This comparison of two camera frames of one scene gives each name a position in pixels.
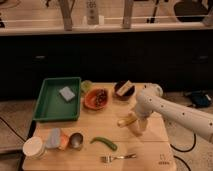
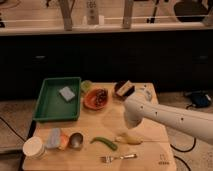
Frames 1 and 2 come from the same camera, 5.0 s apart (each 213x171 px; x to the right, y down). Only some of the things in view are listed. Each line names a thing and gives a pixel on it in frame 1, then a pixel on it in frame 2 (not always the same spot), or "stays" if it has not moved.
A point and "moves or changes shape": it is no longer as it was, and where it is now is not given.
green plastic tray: [58, 100] stays
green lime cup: [86, 86] stays
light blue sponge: [67, 93] stays
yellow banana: [127, 121] moves or changes shape
